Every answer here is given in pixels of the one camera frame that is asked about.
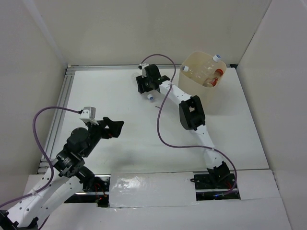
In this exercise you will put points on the clear bottle white cap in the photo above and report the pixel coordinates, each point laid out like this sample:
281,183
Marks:
192,72

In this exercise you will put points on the beige plastic bin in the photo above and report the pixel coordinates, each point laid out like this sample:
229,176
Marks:
193,87

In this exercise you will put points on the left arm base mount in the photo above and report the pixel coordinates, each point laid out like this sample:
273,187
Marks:
98,194

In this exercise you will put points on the red cap labelled bottle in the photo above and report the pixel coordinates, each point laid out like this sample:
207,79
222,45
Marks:
213,80

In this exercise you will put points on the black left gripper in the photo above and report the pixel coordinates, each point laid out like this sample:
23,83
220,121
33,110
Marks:
113,131

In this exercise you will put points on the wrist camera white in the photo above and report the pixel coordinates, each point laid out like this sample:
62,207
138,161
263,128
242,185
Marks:
142,67
88,113

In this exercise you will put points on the aluminium frame rail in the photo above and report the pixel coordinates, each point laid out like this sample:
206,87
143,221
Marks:
152,139

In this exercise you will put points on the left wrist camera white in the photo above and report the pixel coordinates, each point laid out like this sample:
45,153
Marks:
88,113

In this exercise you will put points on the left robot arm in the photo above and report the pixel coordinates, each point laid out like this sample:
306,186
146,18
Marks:
67,175

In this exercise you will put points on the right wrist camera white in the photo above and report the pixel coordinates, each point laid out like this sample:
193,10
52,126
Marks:
142,67

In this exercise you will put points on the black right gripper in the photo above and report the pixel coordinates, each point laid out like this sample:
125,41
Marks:
140,81

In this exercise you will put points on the clear bottle blue-white cap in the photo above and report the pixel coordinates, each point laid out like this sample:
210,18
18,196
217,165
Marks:
146,95
207,68

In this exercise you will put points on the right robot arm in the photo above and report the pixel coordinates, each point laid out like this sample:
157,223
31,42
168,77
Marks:
191,116

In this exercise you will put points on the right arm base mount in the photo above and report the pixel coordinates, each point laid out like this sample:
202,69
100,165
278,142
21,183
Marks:
206,190

